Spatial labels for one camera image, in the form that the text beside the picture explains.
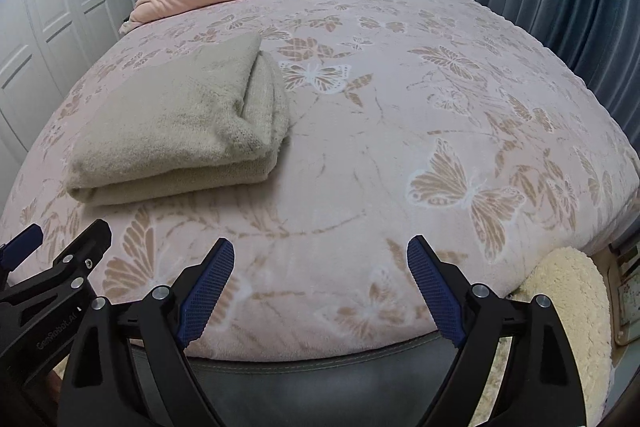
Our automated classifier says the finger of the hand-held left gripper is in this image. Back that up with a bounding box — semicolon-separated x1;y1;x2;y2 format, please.
0;223;46;276
0;219;113;309

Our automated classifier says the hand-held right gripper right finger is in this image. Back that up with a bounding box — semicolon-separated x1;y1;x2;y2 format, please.
406;236;588;427

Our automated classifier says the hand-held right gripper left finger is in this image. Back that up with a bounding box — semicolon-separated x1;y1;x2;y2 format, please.
59;237;236;427

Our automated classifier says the beige knit sweater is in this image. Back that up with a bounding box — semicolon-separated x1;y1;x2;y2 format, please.
66;32;292;208

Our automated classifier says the cream fluffy cloth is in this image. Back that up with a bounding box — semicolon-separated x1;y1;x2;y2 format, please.
480;247;613;413

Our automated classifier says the pink butterfly blanket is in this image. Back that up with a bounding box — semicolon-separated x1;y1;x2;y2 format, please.
0;0;631;364

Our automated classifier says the beige box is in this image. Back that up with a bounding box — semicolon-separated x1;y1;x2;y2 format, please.
607;242;640;348

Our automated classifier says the white wardrobe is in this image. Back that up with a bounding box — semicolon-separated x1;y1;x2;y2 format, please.
0;0;141;168

